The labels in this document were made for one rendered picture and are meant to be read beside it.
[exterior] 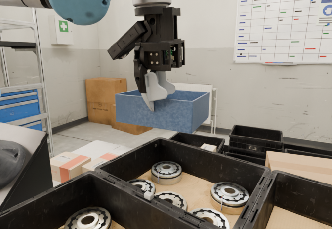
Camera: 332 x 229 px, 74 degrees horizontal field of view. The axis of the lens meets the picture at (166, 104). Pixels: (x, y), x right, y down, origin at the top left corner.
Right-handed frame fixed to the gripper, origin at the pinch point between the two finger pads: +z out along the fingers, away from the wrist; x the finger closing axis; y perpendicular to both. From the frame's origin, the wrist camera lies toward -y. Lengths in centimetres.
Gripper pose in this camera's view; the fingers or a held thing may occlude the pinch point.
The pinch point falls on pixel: (150, 104)
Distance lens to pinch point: 49.8
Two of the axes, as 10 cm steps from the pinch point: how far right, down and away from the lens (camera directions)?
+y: 8.9, 1.1, -4.4
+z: 0.5, 9.4, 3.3
